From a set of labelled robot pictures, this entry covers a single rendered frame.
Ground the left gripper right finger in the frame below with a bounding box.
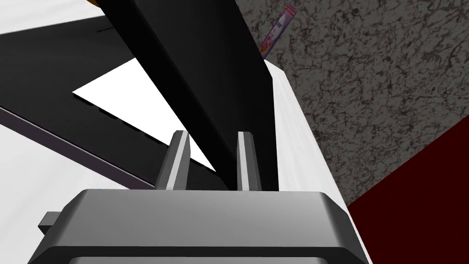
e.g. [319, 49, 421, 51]
[237, 132, 262, 192]

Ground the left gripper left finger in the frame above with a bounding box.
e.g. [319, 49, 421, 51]
[155, 130, 191, 191]

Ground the colourful pink purple book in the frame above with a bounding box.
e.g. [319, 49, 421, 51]
[259, 4, 299, 61]

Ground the white table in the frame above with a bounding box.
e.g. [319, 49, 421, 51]
[0, 0, 373, 264]

